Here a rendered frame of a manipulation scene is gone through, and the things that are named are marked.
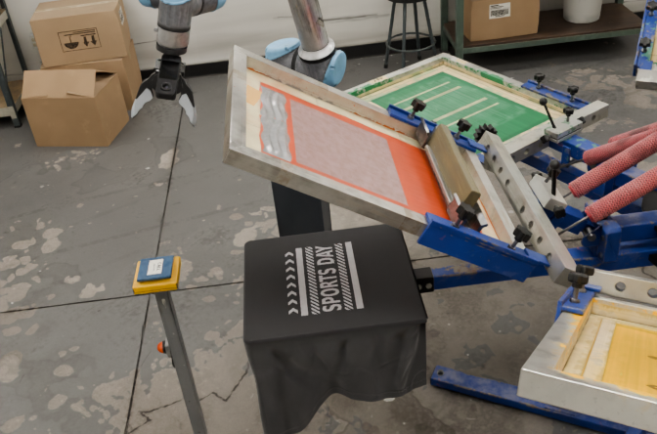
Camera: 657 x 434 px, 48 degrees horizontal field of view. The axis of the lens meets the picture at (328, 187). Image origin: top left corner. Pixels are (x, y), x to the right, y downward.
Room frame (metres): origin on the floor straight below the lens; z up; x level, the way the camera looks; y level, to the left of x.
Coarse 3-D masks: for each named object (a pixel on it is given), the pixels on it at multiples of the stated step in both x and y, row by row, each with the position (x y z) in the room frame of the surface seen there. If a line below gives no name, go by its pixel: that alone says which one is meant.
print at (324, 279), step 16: (288, 256) 1.75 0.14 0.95; (304, 256) 1.74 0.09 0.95; (320, 256) 1.73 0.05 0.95; (336, 256) 1.72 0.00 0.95; (352, 256) 1.72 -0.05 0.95; (288, 272) 1.67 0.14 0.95; (304, 272) 1.67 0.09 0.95; (320, 272) 1.66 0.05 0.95; (336, 272) 1.65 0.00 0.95; (352, 272) 1.64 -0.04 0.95; (288, 288) 1.60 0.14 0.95; (304, 288) 1.59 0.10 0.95; (320, 288) 1.59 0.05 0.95; (336, 288) 1.58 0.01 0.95; (352, 288) 1.57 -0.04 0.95; (288, 304) 1.53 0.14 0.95; (304, 304) 1.53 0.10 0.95; (320, 304) 1.52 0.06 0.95; (336, 304) 1.51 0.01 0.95; (352, 304) 1.51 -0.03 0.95
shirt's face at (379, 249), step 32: (384, 224) 1.86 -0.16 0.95; (256, 256) 1.76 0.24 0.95; (384, 256) 1.70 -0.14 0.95; (256, 288) 1.62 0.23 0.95; (384, 288) 1.56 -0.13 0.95; (416, 288) 1.54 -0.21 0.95; (256, 320) 1.49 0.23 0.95; (288, 320) 1.47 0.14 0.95; (320, 320) 1.46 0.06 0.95; (352, 320) 1.45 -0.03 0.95; (384, 320) 1.43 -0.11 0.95
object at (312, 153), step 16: (288, 128) 1.62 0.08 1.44; (288, 144) 1.54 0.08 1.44; (304, 144) 1.57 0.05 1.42; (320, 144) 1.61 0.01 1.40; (304, 160) 1.49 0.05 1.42; (320, 160) 1.52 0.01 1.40; (336, 160) 1.56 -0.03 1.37; (352, 160) 1.59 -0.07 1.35; (368, 160) 1.63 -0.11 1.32; (336, 176) 1.48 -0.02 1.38; (352, 176) 1.51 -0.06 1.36; (368, 176) 1.54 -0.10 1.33; (384, 176) 1.58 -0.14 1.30; (400, 176) 1.62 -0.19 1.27; (368, 192) 1.46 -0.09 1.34; (384, 192) 1.49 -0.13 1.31; (400, 192) 1.53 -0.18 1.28; (416, 192) 1.57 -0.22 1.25; (432, 192) 1.60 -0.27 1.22; (416, 208) 1.48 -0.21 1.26; (432, 208) 1.51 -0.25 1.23
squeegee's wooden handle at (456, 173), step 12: (444, 132) 1.77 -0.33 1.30; (432, 144) 1.79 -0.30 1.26; (444, 144) 1.73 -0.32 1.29; (456, 144) 1.72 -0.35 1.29; (444, 156) 1.69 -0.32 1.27; (456, 156) 1.64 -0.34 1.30; (444, 168) 1.65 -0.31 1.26; (456, 168) 1.60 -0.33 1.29; (456, 180) 1.56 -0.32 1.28; (468, 180) 1.52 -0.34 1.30; (456, 192) 1.53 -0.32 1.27; (468, 192) 1.48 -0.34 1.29
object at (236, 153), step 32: (256, 64) 1.89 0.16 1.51; (320, 96) 1.89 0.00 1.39; (352, 96) 1.93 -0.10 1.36; (224, 160) 1.34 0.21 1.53; (256, 160) 1.34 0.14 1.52; (320, 192) 1.34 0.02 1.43; (352, 192) 1.36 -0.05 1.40; (480, 192) 1.69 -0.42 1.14; (416, 224) 1.35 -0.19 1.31; (512, 224) 1.53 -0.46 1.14
